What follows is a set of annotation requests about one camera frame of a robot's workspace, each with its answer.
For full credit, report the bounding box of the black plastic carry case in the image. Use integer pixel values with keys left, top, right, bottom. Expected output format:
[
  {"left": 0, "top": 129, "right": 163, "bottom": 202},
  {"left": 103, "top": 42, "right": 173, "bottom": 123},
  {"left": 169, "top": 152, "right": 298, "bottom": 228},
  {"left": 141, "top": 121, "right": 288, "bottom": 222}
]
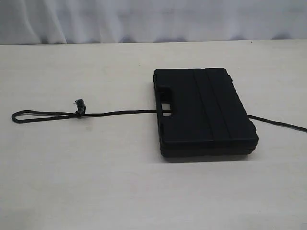
[{"left": 153, "top": 68, "right": 259, "bottom": 158}]

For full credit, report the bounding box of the black cord with loop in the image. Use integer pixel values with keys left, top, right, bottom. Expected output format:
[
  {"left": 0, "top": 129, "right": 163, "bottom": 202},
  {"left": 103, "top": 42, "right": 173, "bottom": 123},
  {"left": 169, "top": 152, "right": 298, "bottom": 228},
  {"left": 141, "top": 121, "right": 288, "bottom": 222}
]
[{"left": 11, "top": 98, "right": 307, "bottom": 133}]

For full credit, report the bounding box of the white backdrop curtain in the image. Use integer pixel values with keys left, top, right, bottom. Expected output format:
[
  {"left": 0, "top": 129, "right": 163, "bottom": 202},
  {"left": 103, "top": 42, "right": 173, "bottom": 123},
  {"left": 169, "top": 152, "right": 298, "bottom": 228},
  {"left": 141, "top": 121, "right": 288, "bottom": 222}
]
[{"left": 0, "top": 0, "right": 307, "bottom": 44}]

